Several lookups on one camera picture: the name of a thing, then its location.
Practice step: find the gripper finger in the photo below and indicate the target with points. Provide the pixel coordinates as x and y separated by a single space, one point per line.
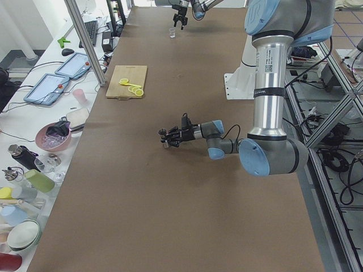
171 142
175 19
174 132
184 22

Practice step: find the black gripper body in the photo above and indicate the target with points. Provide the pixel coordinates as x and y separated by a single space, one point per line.
188 135
181 12

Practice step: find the steel measuring jigger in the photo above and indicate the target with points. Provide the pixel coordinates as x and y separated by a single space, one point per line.
163 134

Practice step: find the clear glass shaker cup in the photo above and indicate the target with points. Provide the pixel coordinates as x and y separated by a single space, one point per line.
172 33

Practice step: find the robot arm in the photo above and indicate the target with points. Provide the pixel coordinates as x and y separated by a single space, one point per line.
274 26
199 9

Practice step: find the pink plastic cup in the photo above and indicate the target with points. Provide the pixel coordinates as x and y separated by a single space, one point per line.
80 96

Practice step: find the yellow cup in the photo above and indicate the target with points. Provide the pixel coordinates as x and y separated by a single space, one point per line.
6 193

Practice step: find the light blue cup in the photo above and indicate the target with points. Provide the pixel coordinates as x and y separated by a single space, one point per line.
13 215

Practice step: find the red cup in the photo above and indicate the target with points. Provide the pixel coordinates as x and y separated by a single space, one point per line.
10 262

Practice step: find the wooden cutting board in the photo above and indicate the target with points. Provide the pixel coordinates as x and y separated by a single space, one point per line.
134 73

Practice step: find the black keyboard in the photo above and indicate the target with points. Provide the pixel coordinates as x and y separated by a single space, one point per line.
91 28

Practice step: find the white lidded container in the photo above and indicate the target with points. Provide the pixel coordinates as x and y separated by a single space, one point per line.
77 118

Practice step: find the far teach pendant tablet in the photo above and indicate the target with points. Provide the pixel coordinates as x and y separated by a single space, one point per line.
75 66

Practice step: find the teach pendant tablet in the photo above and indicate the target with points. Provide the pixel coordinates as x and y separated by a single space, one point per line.
75 66
47 90

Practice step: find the dark cloth in bowl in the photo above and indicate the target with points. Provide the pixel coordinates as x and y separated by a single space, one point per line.
60 128

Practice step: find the black computer mouse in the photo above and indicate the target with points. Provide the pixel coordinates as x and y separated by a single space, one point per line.
67 52

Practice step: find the clear wine glass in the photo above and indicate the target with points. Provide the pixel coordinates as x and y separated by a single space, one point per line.
47 163

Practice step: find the pink bowl with ice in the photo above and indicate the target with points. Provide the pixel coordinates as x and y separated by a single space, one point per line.
52 143

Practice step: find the near teach pendant tablet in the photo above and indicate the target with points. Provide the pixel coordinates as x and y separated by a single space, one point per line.
47 90

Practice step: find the green bottle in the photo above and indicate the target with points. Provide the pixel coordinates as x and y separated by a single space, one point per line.
40 181

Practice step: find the black bottle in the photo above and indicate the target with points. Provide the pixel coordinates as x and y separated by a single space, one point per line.
23 156

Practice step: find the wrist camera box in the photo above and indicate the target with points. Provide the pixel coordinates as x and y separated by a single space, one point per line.
186 123

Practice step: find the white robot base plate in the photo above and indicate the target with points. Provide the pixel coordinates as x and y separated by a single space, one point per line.
240 84

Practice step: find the aluminium frame post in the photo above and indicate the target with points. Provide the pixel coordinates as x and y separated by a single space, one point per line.
83 35

